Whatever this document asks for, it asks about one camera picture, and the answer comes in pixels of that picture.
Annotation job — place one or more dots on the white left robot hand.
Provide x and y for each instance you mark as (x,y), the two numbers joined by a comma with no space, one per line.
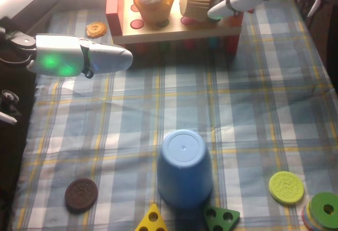
(58,57)

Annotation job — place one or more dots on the cupcake with strawberries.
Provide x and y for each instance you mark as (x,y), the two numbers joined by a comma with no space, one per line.
(196,0)

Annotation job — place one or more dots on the cupcake with orange slices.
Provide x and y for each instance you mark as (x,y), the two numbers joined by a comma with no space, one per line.
(154,4)

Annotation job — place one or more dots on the orange wooden peg bench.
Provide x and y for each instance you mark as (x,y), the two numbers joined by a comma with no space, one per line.
(174,32)

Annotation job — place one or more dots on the tan flower biscuit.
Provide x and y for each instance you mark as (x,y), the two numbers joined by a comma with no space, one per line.
(96,29)

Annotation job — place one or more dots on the blue plaid tablecloth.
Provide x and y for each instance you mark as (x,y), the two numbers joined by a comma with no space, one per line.
(163,104)

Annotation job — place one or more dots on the brown sandwich cookie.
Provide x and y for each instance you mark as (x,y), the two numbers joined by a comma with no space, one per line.
(81,194)

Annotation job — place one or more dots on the blue plastic cup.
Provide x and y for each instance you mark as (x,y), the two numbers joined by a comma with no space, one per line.
(183,173)

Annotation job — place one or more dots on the yellow triangle block with holes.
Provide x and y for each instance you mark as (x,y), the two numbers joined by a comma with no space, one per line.
(151,224)

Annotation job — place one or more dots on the green sandwich cookie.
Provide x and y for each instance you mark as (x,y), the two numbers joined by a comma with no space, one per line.
(286,187)

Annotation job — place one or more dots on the green triangle block with holes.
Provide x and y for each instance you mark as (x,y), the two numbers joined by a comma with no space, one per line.
(220,221)

